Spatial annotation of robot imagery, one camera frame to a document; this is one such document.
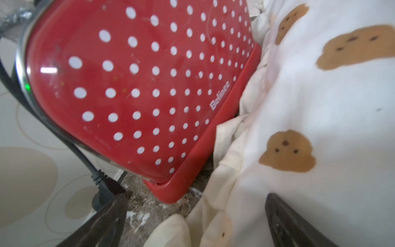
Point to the white bear print pillow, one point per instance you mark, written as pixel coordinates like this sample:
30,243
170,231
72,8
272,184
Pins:
321,135

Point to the red polka dot toaster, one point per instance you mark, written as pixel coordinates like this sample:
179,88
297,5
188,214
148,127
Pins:
141,84

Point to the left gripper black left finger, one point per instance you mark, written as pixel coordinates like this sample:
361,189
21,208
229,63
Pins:
104,229

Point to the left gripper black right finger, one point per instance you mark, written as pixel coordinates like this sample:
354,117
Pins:
290,229

